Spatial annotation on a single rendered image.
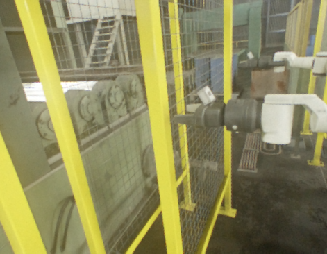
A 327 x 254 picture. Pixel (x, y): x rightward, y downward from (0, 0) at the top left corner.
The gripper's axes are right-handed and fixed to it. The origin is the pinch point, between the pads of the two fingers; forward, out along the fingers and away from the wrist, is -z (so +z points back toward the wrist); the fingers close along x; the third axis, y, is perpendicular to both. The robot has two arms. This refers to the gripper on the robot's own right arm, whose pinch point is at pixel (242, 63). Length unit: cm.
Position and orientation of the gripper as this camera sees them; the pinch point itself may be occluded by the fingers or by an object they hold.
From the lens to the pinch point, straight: 175.8
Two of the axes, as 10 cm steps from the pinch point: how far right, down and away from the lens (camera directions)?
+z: 9.0, 0.7, -4.4
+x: -4.3, 3.6, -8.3
